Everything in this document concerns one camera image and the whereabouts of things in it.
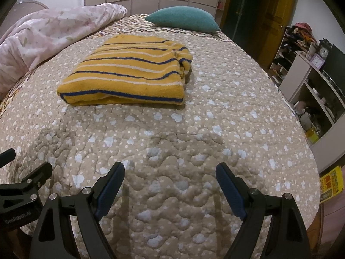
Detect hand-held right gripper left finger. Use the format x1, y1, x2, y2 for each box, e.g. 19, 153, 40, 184
29, 161, 126, 259

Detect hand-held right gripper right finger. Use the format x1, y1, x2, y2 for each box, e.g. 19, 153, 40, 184
216, 163, 312, 259

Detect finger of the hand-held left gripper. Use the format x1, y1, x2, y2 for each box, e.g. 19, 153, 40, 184
0, 163, 53, 203
0, 148, 16, 168

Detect yellow striped sweater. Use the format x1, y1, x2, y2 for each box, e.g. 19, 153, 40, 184
56, 35, 193, 106

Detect pile of clothes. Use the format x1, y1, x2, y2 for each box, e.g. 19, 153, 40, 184
284, 22, 319, 47

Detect beige dotted quilt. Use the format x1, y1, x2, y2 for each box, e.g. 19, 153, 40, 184
0, 13, 321, 259

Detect yellow container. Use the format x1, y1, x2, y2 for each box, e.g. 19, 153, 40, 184
307, 128, 320, 145

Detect yellow printed box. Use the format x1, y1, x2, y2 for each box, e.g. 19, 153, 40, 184
319, 165, 345, 203

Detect white shelf unit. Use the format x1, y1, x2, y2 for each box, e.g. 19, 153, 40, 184
269, 27, 345, 147

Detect pink floral duvet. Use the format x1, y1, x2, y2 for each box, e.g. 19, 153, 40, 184
0, 3, 128, 101

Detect grey rounded chair back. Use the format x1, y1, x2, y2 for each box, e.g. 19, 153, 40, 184
16, 0, 49, 11

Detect purple alarm clock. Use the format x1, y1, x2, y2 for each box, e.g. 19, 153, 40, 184
311, 53, 326, 70

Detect black television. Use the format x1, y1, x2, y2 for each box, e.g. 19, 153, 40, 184
322, 44, 345, 103

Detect black ornate clock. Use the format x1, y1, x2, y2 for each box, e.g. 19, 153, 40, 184
318, 39, 332, 59

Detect geometric patterned bed sheet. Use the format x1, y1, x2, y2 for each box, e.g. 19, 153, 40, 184
0, 13, 233, 120

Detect wooden door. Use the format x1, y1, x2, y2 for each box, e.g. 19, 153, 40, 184
257, 0, 297, 69

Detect teal pillow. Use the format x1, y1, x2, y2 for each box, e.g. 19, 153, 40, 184
145, 6, 221, 34

